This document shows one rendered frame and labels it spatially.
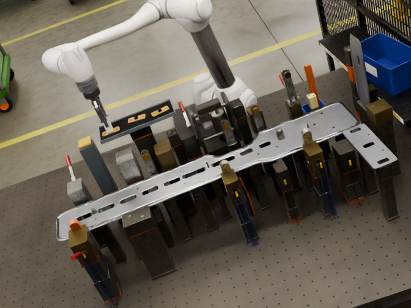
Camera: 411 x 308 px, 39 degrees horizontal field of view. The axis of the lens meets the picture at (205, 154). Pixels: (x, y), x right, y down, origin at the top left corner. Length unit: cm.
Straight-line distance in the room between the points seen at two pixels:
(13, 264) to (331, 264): 157
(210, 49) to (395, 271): 131
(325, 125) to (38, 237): 157
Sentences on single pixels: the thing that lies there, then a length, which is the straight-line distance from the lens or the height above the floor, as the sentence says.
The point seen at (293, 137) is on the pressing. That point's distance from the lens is 251.
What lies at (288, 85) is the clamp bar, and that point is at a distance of 259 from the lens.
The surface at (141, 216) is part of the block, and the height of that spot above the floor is 103.
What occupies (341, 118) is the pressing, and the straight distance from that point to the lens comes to 255.
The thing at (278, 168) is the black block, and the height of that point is 99.
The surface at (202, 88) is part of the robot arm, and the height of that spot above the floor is 100.
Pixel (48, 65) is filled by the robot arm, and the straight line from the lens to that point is 264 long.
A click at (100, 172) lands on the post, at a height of 99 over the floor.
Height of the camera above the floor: 246
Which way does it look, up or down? 35 degrees down
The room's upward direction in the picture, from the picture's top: 21 degrees counter-clockwise
